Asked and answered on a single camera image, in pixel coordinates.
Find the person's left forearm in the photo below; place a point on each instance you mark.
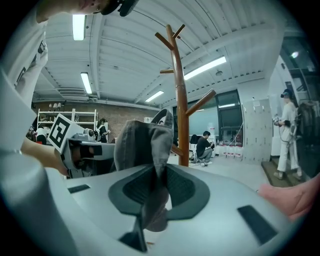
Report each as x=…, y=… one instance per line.
x=42, y=156

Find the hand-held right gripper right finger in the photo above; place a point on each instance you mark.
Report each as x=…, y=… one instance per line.
x=220, y=225

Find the white shelving unit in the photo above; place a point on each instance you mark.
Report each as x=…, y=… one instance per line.
x=82, y=117

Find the person's left hand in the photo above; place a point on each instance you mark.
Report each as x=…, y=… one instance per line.
x=76, y=155

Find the person's head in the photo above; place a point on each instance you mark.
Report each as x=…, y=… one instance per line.
x=82, y=6

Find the wooden coat rack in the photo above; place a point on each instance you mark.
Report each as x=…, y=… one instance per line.
x=181, y=112

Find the person's white shirt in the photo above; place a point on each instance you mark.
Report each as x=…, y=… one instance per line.
x=22, y=50

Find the wooden step platform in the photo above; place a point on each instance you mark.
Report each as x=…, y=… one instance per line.
x=270, y=172

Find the row of white containers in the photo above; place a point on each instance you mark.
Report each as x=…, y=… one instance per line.
x=230, y=151

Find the long ceiling light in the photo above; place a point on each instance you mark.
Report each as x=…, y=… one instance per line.
x=79, y=27
x=205, y=68
x=86, y=83
x=154, y=96

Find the ceiling air conditioner unit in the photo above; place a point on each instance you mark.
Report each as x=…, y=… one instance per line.
x=75, y=93

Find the white patterned partition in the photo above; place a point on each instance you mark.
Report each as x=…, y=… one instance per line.
x=257, y=130

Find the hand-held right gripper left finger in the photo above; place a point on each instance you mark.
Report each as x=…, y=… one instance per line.
x=95, y=207

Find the grey cloth garment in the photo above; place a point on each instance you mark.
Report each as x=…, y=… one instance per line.
x=140, y=147

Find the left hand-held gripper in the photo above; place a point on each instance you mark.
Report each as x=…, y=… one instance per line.
x=60, y=131

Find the black head-worn camera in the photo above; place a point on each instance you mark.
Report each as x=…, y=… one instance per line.
x=125, y=6

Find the dark window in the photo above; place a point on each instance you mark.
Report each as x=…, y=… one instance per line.
x=230, y=117

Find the dark glass door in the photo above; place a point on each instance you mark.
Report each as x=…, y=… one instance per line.
x=307, y=82

